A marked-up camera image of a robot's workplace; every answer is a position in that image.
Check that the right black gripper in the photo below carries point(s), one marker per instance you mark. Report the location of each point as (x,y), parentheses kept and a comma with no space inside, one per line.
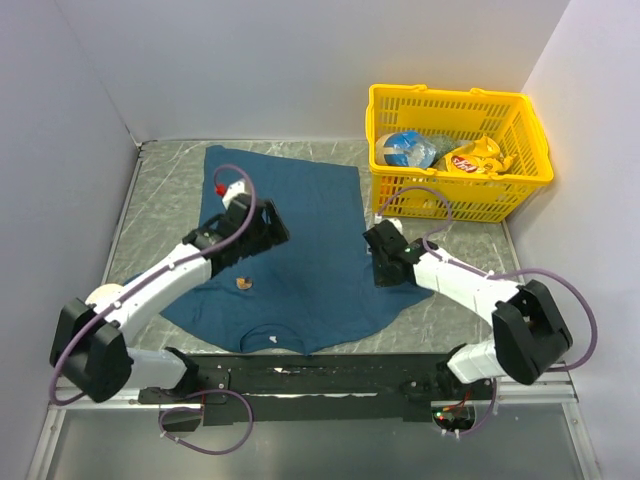
(380,279)

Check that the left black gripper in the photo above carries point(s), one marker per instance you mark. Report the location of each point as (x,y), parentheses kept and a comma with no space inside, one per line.
(272,232)

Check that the small round brooch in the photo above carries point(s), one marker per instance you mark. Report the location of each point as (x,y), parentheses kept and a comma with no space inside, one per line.
(244,283)

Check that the blue t-shirt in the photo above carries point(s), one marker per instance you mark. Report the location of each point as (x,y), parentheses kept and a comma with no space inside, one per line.
(315,293)

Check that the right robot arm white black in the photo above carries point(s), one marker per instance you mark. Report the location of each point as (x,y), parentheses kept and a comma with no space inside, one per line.
(529,334)

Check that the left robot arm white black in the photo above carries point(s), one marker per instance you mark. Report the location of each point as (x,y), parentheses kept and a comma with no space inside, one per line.
(91,343)

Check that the blue clear plastic package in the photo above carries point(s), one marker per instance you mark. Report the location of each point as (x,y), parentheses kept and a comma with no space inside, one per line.
(404,149)

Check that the yellow plastic basket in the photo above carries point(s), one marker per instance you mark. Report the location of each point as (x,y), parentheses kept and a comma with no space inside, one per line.
(448,119)

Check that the yellow chips bag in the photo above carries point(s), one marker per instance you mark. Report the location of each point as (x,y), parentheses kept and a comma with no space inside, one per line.
(481,156)

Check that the blue wrapped toilet paper roll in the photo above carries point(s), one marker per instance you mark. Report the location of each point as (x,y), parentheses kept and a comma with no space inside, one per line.
(102,292)

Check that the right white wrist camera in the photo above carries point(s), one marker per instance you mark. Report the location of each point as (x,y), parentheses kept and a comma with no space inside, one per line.
(378,218)

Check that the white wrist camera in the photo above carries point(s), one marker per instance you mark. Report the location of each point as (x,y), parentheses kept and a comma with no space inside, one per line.
(228,193)
(378,218)

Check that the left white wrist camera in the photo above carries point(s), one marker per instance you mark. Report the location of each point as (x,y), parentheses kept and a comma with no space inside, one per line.
(228,193)

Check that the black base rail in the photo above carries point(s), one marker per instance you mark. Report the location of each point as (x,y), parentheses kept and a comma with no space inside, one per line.
(321,387)

